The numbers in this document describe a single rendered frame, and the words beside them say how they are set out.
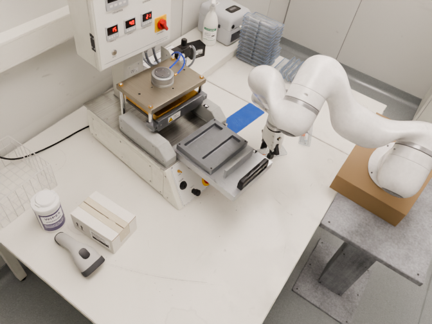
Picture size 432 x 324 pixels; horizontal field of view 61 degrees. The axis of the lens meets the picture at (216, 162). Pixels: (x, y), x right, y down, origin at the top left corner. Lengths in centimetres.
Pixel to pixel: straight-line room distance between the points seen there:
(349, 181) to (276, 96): 67
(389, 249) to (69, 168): 128
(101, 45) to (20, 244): 71
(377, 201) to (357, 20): 223
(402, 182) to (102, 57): 100
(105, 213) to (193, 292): 40
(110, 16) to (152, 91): 27
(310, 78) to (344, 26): 264
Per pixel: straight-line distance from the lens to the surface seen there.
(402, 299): 245
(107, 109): 152
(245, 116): 180
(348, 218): 157
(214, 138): 132
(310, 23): 371
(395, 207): 158
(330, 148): 180
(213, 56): 209
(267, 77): 104
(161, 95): 129
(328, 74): 99
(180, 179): 136
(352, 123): 104
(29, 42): 148
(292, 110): 96
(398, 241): 162
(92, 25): 124
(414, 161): 116
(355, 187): 158
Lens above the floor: 193
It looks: 49 degrees down
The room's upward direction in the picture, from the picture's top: 11 degrees clockwise
